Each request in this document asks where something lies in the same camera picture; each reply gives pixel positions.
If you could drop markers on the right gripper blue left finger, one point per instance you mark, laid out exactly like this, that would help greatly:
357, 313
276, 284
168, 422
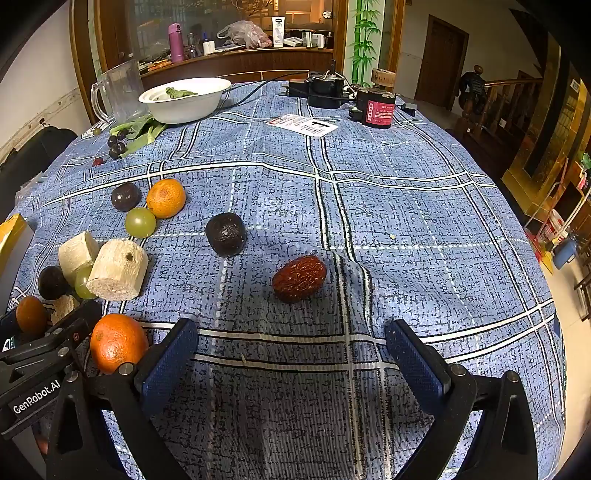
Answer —
160, 369

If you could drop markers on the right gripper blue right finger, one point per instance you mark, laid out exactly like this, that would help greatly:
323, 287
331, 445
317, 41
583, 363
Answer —
422, 367

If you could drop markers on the orange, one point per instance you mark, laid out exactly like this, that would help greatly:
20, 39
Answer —
117, 339

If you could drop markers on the large sugarcane chunk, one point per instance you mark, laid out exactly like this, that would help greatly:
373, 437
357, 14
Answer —
118, 271

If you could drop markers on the yellow rimmed foam tray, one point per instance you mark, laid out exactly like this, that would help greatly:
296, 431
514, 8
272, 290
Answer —
16, 235

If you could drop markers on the dark wrinkled passion fruit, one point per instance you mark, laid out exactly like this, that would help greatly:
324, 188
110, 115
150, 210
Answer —
226, 234

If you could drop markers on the red jujube date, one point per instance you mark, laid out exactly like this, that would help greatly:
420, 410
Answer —
299, 279

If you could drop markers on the mandarin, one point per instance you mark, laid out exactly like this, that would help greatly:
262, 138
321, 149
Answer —
166, 198

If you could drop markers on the small brown orange fruit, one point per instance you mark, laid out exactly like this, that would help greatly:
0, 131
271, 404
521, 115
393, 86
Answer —
31, 316

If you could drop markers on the dark purple plum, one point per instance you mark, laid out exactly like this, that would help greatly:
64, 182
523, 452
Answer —
125, 197

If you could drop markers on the black leather sofa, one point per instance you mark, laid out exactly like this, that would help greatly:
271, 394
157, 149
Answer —
35, 156

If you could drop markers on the blue plaid tablecloth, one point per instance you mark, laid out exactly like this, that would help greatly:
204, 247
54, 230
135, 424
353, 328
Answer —
302, 234

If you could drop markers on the green vegetable leaves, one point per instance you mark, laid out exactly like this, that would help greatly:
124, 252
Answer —
141, 132

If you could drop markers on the clear plastic pitcher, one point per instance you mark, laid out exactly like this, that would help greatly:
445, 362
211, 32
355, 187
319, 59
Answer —
115, 95

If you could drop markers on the white bowl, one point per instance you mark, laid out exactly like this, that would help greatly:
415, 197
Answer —
185, 100

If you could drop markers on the black red cylindrical device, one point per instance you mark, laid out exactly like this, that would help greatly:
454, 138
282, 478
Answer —
374, 108

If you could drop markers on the white instruction leaflet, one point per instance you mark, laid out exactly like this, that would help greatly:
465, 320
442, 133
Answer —
306, 126

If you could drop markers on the black charger device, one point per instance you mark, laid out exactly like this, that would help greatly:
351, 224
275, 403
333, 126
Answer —
326, 90

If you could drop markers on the wooden cabinet counter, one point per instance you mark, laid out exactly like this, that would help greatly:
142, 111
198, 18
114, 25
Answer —
246, 65

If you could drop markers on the purple thermos bottle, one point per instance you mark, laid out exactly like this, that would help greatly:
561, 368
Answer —
175, 42

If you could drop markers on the clear plastic bag on counter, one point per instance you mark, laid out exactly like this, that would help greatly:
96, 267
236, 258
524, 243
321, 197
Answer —
245, 33

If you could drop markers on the white box on counter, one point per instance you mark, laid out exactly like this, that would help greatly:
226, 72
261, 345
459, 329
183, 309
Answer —
278, 31

